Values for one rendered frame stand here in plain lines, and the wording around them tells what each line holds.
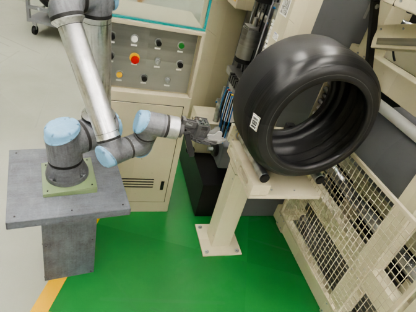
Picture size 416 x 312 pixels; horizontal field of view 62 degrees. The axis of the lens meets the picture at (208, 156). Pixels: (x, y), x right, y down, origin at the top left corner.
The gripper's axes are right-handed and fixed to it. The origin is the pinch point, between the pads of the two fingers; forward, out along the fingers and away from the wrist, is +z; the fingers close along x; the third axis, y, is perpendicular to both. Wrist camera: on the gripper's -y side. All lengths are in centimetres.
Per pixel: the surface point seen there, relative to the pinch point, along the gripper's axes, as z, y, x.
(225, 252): 46, -95, 21
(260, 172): 18.7, -7.2, -8.3
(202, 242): 32, -97, 29
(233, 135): 16.6, -9.4, 23.5
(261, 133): 8.1, 13.3, -11.8
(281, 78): 7.3, 34.9, -8.7
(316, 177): 46.3, -4.2, -9.8
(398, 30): 57, 61, 8
